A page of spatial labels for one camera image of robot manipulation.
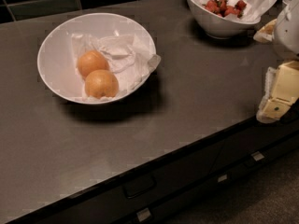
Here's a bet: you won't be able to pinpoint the large white bowl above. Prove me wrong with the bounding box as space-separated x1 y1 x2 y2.
37 13 156 105

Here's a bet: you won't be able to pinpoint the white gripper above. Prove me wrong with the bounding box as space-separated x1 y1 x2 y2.
253 0 299 123

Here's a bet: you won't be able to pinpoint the white paper towel in bowl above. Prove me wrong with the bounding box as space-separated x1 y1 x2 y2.
71 34 161 104

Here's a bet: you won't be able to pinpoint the white bowl with strawberries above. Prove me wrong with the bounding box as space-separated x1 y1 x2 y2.
187 0 261 39

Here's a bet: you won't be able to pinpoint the orange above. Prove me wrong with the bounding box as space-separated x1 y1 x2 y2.
77 50 109 78
85 70 119 99

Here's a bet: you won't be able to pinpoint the red strawberries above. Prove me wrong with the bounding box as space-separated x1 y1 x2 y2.
203 0 247 18

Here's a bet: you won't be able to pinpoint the lower black drawer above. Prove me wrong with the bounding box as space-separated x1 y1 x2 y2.
113 133 299 224

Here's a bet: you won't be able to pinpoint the black drawer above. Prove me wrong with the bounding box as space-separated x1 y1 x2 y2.
113 133 299 224
11 112 299 224

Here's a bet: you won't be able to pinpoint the upper black drawer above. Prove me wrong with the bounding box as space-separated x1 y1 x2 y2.
11 112 299 224

